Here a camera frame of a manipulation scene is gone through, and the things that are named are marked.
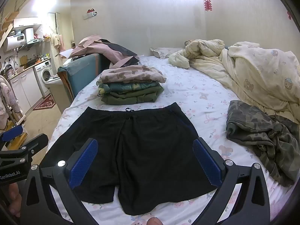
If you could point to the range hood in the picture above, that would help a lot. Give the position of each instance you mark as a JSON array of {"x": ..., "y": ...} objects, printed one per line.
[{"x": 35, "y": 41}]

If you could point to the pink bear print garment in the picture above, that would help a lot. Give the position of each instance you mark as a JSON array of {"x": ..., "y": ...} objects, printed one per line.
[{"x": 133, "y": 75}]

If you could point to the wooden staircase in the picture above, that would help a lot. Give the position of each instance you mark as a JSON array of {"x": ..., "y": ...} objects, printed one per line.
[{"x": 9, "y": 16}]

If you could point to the floral bed sheet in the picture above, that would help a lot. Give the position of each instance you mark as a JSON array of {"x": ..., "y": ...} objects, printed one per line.
[{"x": 199, "y": 91}]

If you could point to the red white wall ornament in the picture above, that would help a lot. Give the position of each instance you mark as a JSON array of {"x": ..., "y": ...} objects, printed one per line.
[{"x": 91, "y": 13}]

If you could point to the pink jacket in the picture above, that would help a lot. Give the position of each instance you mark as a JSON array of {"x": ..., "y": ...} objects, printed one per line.
[{"x": 93, "y": 48}]

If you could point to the white small table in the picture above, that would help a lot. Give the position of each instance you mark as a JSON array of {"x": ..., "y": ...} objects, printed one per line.
[{"x": 55, "y": 91}]

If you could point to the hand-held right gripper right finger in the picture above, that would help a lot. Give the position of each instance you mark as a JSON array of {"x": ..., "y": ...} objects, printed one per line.
[{"x": 206, "y": 163}]

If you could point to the cream bear print quilt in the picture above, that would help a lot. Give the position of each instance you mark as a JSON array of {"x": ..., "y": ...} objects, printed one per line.
[{"x": 257, "y": 75}]

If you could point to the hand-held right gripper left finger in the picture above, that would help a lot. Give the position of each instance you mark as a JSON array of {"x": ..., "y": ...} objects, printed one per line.
[{"x": 84, "y": 163}]

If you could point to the person's left hand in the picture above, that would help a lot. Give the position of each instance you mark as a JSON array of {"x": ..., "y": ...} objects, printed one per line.
[{"x": 15, "y": 199}]

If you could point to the red rug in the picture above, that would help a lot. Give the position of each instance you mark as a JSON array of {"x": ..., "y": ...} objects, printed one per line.
[{"x": 44, "y": 102}]

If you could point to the white washing machine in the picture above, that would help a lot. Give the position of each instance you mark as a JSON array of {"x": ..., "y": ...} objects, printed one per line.
[{"x": 44, "y": 75}]

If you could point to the grey camouflage pants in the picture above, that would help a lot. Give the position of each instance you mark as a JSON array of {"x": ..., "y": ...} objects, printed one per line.
[{"x": 257, "y": 131}]

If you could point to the pink hanging clothing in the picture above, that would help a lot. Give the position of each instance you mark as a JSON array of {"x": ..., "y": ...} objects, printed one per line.
[{"x": 7, "y": 103}]

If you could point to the teal camouflage garment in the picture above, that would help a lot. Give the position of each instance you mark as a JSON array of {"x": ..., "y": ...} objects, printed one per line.
[{"x": 121, "y": 87}]

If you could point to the dark grey garment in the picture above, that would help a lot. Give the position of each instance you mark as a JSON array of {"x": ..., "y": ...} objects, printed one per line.
[{"x": 119, "y": 49}]

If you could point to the hanging beige towel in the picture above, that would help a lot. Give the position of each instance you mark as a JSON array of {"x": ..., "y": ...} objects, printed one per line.
[{"x": 56, "y": 41}]

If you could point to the teal sofa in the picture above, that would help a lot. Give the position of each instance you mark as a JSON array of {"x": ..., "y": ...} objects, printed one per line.
[{"x": 82, "y": 75}]

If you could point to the white kitchen cabinet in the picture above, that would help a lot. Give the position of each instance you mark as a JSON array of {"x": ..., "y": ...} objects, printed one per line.
[{"x": 22, "y": 91}]

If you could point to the black pants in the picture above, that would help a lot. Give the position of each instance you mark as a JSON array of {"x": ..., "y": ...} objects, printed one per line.
[{"x": 140, "y": 145}]

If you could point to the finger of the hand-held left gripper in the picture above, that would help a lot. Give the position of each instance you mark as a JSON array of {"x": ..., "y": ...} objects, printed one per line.
[
  {"x": 13, "y": 131},
  {"x": 37, "y": 143}
]

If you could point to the white water heater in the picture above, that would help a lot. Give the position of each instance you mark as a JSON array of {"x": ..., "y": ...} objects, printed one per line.
[{"x": 16, "y": 39}]

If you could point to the white floral pillow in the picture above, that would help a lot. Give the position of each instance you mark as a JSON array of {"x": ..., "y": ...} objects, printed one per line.
[{"x": 164, "y": 51}]

